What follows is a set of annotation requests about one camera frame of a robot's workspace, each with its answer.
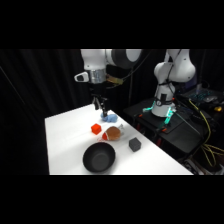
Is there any brown plush toy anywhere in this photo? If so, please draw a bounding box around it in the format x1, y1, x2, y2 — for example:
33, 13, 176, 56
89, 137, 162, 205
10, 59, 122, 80
100, 124, 125, 143

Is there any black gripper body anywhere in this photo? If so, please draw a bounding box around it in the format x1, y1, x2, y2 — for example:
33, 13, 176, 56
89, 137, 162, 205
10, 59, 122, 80
88, 81, 108, 100

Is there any black curtain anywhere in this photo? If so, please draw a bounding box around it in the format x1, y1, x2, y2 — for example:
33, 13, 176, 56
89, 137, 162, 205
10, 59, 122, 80
0, 49, 224, 176

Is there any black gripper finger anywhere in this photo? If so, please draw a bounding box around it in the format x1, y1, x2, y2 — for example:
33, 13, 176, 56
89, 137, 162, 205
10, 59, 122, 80
100, 97, 110, 118
92, 96, 101, 111

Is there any backlit keyboard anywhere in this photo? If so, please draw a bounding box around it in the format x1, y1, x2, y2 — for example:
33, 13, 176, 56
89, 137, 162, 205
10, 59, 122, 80
182, 87, 224, 104

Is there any red cube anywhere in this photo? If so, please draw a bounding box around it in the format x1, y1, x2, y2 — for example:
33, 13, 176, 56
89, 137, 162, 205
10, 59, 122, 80
90, 123, 103, 136

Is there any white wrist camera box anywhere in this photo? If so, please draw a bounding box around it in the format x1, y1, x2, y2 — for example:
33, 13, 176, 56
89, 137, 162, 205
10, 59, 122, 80
73, 71, 90, 84

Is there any yellow wrist cable bundle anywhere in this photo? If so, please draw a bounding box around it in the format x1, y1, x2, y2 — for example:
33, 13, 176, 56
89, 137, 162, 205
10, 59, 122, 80
105, 74, 124, 89

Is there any blue crumpled cloth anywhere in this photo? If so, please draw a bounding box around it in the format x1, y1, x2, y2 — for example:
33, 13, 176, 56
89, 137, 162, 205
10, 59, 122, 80
100, 112, 119, 123

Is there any dark grey cube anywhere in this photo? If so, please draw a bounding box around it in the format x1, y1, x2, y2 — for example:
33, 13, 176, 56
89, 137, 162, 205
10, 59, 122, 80
128, 137, 142, 153

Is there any black robot stand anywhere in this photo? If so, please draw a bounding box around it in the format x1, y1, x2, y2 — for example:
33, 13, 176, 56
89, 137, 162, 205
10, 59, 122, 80
122, 97, 214, 164

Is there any black bowl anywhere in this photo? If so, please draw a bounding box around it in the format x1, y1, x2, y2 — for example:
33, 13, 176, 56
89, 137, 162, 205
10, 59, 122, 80
82, 142, 117, 174

